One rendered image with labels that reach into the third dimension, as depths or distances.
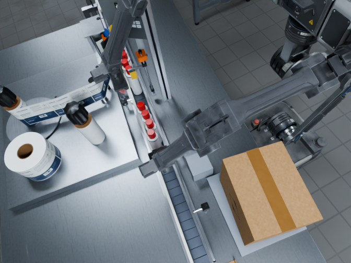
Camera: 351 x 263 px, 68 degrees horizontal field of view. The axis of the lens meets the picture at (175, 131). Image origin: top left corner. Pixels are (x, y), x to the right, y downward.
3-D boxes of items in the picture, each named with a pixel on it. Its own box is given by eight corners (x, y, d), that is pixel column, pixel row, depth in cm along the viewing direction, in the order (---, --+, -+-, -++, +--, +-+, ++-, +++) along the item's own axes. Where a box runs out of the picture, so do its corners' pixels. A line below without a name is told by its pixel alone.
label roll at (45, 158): (20, 183, 130) (-1, 174, 117) (27, 146, 139) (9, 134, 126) (59, 178, 129) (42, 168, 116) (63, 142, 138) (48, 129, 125)
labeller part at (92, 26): (80, 22, 141) (79, 20, 140) (99, 15, 142) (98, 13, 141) (84, 38, 135) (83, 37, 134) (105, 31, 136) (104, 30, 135)
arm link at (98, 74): (118, 68, 107) (109, 50, 108) (92, 80, 105) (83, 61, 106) (122, 79, 119) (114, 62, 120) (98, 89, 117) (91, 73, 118)
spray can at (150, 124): (151, 138, 133) (141, 118, 115) (160, 135, 133) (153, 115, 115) (153, 147, 131) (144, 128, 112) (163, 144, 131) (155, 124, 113)
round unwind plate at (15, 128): (6, 109, 152) (4, 108, 151) (57, 91, 154) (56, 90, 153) (9, 155, 138) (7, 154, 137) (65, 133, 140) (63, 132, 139)
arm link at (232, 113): (227, 143, 52) (203, 100, 54) (199, 157, 65) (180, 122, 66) (346, 79, 72) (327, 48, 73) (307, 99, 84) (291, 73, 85)
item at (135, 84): (132, 90, 148) (121, 65, 130) (141, 86, 149) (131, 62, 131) (135, 96, 146) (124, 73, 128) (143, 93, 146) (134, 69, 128)
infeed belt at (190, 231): (105, 22, 183) (103, 17, 180) (116, 18, 184) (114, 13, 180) (194, 270, 107) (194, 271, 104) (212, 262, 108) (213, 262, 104)
